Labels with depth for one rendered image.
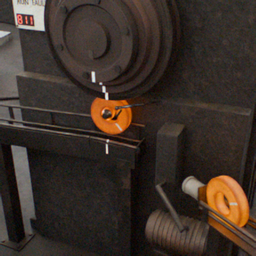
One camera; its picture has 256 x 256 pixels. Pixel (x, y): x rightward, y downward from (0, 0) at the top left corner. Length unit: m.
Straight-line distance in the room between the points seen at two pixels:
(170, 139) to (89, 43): 0.42
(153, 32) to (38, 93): 0.65
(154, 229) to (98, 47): 0.64
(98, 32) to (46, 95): 0.53
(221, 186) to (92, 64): 0.55
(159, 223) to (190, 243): 0.12
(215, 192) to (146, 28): 0.53
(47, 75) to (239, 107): 0.79
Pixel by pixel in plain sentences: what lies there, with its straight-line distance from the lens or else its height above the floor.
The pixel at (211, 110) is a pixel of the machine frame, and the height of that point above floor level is 0.87.
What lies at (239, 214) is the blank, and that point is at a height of 0.72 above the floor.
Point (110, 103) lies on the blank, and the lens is 1.41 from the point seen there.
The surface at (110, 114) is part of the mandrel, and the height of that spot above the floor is 0.83.
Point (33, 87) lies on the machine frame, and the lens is 1.69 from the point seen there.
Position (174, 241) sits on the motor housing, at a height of 0.49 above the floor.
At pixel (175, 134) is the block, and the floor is 0.80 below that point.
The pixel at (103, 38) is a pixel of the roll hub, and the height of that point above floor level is 1.13.
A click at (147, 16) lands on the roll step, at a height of 1.19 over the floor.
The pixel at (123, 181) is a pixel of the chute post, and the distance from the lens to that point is 1.52.
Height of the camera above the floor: 1.42
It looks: 28 degrees down
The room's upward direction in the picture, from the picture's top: straight up
